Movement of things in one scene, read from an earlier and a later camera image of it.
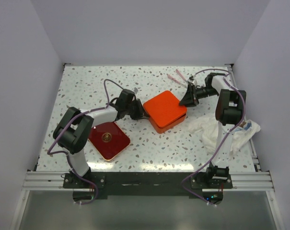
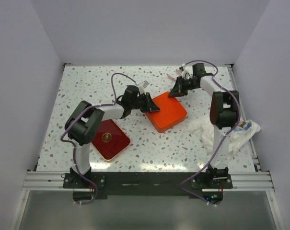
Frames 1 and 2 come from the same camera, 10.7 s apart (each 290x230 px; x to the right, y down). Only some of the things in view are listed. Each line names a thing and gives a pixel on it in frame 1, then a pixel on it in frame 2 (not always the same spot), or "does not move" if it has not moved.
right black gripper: [190, 98] to [178, 89]
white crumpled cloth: [207, 128] does not move
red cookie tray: [110, 140] does not move
